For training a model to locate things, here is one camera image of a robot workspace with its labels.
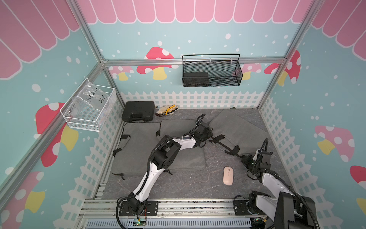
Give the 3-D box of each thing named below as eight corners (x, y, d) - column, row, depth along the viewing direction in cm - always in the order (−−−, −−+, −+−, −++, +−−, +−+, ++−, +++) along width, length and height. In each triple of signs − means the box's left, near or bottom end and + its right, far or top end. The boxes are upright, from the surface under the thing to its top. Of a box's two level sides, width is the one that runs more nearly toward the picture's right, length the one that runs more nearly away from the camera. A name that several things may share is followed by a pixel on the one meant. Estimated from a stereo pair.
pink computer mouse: (222, 184, 84) (223, 182, 82) (223, 166, 91) (224, 165, 89) (232, 186, 84) (233, 184, 82) (232, 168, 90) (233, 167, 88)
